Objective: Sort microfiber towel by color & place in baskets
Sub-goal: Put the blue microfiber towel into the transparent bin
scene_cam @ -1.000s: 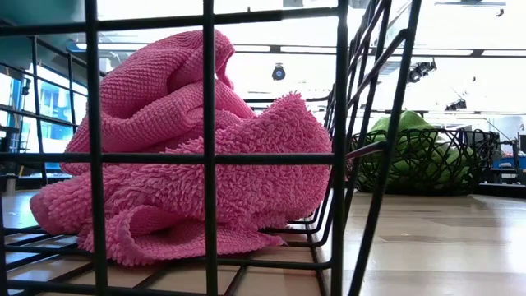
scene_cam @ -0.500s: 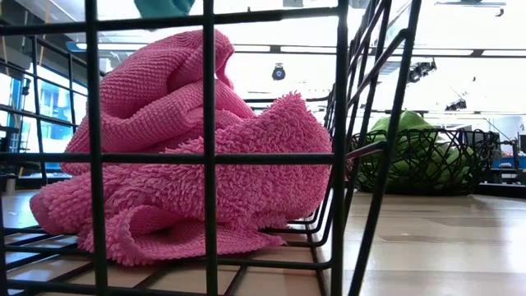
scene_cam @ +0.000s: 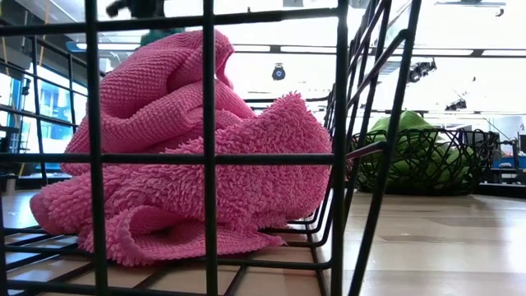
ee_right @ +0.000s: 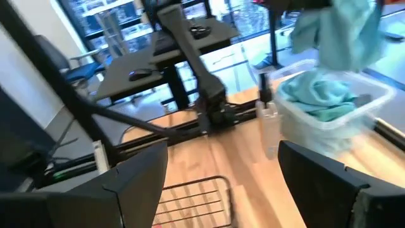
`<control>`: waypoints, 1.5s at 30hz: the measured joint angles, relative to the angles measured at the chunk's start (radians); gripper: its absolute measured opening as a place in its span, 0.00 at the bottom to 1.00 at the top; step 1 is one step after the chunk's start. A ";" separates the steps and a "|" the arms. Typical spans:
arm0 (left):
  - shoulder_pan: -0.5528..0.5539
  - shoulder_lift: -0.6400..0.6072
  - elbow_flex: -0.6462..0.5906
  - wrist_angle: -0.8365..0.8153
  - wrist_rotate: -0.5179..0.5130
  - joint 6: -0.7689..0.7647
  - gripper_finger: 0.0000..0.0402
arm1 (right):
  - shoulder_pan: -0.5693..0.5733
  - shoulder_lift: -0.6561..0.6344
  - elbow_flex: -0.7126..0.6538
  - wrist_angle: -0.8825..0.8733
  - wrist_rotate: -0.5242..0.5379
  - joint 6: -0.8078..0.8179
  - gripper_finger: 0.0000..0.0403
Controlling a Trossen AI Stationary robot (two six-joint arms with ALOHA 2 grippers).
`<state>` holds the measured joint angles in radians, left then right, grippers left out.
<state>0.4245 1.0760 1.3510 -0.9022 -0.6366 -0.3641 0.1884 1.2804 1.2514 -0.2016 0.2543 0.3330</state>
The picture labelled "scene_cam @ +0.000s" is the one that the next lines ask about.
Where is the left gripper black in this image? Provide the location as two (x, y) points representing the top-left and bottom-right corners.
(105, 0), (166, 21)

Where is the teal blue microfiber towel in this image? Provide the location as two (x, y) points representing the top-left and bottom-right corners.
(139, 26), (187, 48)

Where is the pink microfiber towel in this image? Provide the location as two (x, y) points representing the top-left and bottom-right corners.
(29, 92), (334, 267)
(61, 29), (258, 178)

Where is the green microfiber towel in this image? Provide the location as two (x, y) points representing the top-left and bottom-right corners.
(367, 109), (437, 145)
(355, 139), (473, 192)

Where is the black ceiling spotlight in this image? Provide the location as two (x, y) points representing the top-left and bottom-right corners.
(445, 97), (468, 112)
(408, 58), (438, 85)

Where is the long ceiling light fixture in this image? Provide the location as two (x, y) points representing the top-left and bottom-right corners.
(434, 0), (507, 8)

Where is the black rectangular wire basket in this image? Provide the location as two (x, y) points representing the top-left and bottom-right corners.
(0, 0), (424, 296)

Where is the black overhead camera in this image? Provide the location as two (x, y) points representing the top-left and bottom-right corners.
(270, 62), (288, 82)

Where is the black round wire basket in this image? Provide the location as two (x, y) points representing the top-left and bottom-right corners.
(348, 128), (501, 197)

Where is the black metal rail frame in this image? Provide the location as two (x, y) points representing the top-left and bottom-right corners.
(472, 182), (526, 199)

